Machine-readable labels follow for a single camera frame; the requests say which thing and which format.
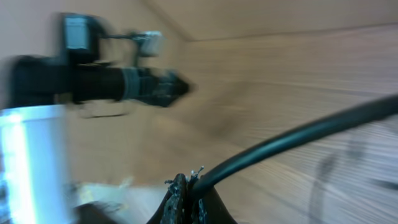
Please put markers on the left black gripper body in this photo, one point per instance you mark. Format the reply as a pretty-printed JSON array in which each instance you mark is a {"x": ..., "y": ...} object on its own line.
[{"x": 141, "y": 84}]

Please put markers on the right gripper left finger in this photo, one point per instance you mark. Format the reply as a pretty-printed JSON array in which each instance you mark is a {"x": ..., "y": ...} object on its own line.
[{"x": 172, "y": 208}]

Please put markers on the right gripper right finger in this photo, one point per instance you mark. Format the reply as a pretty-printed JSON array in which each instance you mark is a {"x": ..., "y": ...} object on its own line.
[{"x": 210, "y": 209}]

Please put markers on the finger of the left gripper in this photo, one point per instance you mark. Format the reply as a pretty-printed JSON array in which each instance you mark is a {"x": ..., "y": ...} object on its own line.
[{"x": 180, "y": 87}]

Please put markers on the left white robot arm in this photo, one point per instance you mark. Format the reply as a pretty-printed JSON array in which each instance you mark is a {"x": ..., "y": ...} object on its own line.
[{"x": 36, "y": 185}]

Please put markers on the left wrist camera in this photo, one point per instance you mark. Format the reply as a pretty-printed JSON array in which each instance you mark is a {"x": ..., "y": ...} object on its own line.
[{"x": 149, "y": 43}]

